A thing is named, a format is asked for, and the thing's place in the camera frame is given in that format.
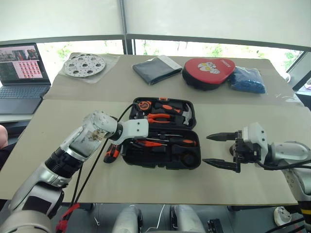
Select person in dark clothing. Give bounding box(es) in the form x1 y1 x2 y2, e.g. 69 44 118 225
0 124 16 172

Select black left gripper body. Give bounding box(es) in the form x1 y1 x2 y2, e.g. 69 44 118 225
147 125 158 140

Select small black ribbed block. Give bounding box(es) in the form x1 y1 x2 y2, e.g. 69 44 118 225
207 218 224 233

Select blue cloth in bag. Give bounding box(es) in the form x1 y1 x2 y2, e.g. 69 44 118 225
226 66 267 95

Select black orange tape measure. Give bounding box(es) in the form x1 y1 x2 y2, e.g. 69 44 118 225
138 100 153 112

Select orange-black loose hand tool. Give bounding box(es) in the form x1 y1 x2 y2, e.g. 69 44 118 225
104 143 121 164

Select red tape on cable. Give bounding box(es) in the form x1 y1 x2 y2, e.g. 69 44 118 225
55 203 81 232

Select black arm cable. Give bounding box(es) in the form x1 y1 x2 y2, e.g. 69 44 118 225
254 159 311 171
70 103 137 207

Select dark open laptop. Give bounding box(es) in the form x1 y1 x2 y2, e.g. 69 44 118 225
0 43 52 115

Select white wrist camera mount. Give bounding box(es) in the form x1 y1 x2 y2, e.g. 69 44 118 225
116 118 150 143
241 122 268 161

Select grey window frame post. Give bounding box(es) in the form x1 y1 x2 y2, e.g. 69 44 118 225
120 0 129 54

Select red heart-shaped box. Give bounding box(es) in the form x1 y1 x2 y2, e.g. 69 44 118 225
182 57 237 91

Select hammer with orange-black handle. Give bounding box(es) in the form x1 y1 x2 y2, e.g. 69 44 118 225
155 101 193 126

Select perforated steel round plate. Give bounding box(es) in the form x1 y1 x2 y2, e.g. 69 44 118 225
63 53 107 77

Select black tape roll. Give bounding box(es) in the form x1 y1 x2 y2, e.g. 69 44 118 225
181 152 195 166

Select orange-handled pliers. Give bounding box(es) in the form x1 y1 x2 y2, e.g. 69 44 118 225
146 113 172 125

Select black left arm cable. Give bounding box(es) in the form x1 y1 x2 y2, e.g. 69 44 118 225
70 103 137 207

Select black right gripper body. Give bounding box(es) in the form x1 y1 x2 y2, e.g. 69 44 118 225
232 130 261 174

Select black plastic tool case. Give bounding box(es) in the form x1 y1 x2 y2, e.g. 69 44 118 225
121 97 203 170

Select grey rounded shape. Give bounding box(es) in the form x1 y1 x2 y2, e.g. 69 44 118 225
169 205 205 233
113 205 143 233

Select thin white cable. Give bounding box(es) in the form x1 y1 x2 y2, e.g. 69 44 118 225
155 204 166 229

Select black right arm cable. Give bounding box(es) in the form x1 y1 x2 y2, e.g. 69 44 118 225
254 159 311 171

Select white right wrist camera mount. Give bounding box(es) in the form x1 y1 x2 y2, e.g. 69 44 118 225
241 122 268 161

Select black folded cloth in bag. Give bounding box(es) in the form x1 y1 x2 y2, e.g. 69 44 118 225
132 55 183 86

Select white round object on floor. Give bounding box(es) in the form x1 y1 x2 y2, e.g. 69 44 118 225
274 206 293 226

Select orange-black screwdriver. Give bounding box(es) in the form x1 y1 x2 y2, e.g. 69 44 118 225
169 139 198 148

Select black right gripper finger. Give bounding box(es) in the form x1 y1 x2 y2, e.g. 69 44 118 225
202 158 238 173
206 131 238 142

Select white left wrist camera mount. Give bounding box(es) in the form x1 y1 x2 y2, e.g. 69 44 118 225
116 118 150 143

